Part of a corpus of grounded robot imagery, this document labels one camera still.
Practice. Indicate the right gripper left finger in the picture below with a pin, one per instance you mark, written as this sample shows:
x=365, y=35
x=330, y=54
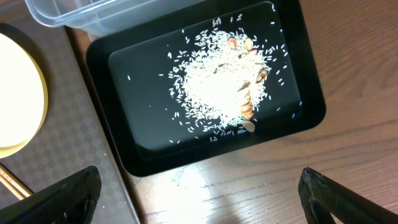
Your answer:
x=71, y=200

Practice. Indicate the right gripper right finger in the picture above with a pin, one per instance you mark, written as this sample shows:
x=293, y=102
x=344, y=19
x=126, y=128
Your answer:
x=324, y=199

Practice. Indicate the wooden chopstick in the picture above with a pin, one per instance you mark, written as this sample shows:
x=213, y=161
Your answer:
x=11, y=188
x=18, y=184

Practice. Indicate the yellow plate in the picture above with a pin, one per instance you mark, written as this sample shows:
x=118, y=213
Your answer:
x=24, y=97

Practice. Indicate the brown serving tray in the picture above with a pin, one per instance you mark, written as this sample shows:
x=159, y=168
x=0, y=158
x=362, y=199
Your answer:
x=71, y=137

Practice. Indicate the pile of rice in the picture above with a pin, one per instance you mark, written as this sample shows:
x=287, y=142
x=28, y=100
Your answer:
x=210, y=79

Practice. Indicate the black tray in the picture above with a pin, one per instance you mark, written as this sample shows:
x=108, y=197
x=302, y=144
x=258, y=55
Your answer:
x=141, y=161

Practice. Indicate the clear plastic bin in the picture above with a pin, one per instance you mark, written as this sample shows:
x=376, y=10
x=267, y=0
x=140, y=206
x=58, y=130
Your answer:
x=101, y=17

